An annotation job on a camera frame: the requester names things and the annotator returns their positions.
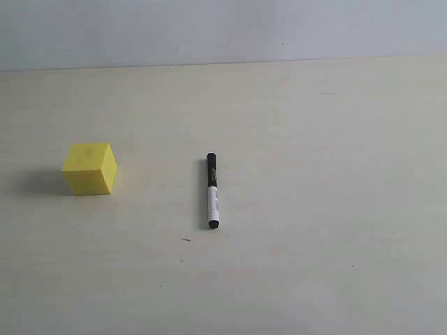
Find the black and white marker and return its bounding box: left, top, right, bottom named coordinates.
left=207, top=153, right=220, bottom=230

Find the yellow foam cube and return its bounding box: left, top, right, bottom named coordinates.
left=61, top=142, right=117, bottom=195

